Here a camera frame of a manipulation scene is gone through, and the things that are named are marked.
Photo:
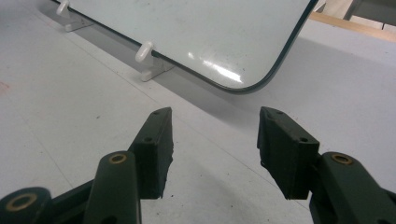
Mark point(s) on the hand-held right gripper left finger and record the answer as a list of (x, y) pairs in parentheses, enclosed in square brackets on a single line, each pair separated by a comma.
[(154, 155)]

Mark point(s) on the white whiteboard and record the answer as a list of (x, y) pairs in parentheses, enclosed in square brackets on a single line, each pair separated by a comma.
[(202, 34)]

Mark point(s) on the wooden table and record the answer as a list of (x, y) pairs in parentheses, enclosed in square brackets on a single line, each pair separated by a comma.
[(358, 28)]

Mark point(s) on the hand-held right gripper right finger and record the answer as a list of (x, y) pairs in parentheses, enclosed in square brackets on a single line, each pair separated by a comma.
[(286, 155)]

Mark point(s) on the white whiteboard stand clip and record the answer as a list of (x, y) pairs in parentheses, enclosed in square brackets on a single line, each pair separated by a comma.
[(149, 62), (67, 12)]

